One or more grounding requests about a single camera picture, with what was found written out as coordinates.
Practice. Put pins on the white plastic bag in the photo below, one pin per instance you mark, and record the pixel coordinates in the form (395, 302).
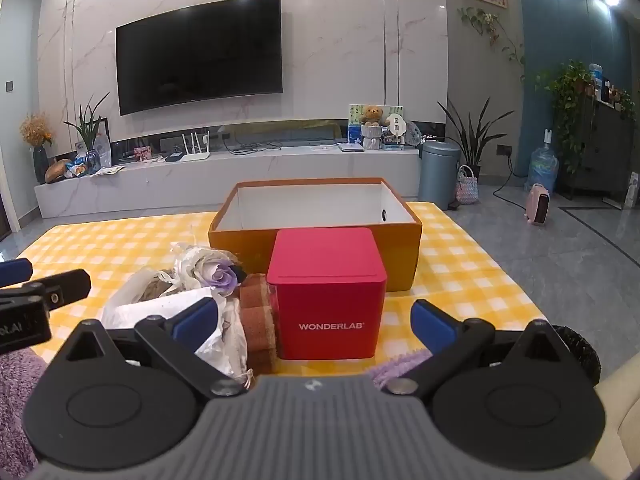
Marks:
(150, 310)

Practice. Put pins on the pink woven basket bag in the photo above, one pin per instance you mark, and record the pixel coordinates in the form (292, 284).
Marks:
(467, 190)

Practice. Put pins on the small brown teddy bear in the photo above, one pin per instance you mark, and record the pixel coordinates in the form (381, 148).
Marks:
(371, 115)

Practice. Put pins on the white artificial flower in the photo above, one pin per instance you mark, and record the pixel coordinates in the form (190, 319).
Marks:
(200, 265)

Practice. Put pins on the black flat screen television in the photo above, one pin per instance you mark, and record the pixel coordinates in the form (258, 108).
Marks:
(200, 55)

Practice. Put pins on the potted pothos plant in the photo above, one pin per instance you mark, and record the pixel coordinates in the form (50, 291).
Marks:
(570, 85)

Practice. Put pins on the purple fleece clothing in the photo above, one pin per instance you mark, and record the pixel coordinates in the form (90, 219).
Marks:
(15, 395)

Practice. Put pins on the red cube box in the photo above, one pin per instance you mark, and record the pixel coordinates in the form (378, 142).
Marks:
(327, 300)

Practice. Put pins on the cream leather seat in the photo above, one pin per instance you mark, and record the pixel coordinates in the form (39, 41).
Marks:
(622, 420)

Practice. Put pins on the grey metal trash bin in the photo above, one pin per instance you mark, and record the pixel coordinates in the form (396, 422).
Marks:
(439, 175)

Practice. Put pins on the loose papers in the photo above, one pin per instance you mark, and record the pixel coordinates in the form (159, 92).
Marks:
(109, 170)

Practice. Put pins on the trailing vine plant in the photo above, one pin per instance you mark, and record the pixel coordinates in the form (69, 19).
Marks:
(487, 22)

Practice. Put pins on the grey round fan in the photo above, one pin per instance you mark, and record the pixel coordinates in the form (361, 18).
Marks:
(415, 133)

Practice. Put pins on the orange cardboard box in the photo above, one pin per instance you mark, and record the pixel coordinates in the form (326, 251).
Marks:
(240, 255)

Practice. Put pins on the pale blue jar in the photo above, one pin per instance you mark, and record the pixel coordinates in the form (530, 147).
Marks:
(595, 77)

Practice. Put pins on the black textured round object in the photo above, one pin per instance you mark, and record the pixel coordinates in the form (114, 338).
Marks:
(582, 355)

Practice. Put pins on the pink card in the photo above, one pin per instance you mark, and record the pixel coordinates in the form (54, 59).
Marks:
(142, 154)

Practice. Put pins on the brown bread loaf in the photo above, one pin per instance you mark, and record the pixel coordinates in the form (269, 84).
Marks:
(57, 170)

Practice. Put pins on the white marble television cabinet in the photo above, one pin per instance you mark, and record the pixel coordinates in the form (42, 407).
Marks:
(200, 185)

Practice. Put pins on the pink space heater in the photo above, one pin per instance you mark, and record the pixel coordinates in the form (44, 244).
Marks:
(537, 205)

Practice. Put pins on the dark wall socket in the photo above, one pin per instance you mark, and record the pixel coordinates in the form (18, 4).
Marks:
(503, 150)

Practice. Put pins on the silver laptop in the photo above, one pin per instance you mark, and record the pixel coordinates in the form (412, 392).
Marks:
(351, 147)

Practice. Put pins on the black photo frame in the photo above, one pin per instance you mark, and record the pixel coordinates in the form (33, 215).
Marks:
(104, 127)

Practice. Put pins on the brown towel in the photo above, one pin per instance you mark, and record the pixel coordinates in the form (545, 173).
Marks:
(256, 322)

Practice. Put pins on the white wifi router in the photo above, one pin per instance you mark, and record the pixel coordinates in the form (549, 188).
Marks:
(195, 156)

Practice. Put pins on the dark sideboard cabinet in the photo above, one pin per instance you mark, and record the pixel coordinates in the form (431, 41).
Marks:
(607, 145)

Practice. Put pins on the water bottle with pump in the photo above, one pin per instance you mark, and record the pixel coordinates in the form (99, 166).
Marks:
(543, 167)

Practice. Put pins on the purple artificial flower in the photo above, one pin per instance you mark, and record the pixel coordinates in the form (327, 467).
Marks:
(227, 277)

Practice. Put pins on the green plant in glass vase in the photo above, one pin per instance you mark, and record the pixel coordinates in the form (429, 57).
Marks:
(90, 125)

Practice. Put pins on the vase with yellow flowers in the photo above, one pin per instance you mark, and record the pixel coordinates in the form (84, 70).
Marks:
(37, 132)

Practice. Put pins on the snack bags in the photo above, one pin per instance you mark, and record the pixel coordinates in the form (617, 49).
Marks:
(82, 166)

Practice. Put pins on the potted snake plant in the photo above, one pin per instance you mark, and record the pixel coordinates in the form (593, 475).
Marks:
(472, 140)

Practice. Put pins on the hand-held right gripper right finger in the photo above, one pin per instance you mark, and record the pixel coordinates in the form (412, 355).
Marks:
(432, 327)

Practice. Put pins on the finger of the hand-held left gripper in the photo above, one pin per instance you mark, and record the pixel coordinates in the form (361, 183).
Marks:
(15, 271)
(65, 287)

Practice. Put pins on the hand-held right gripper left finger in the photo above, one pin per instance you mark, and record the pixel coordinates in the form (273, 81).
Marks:
(197, 317)

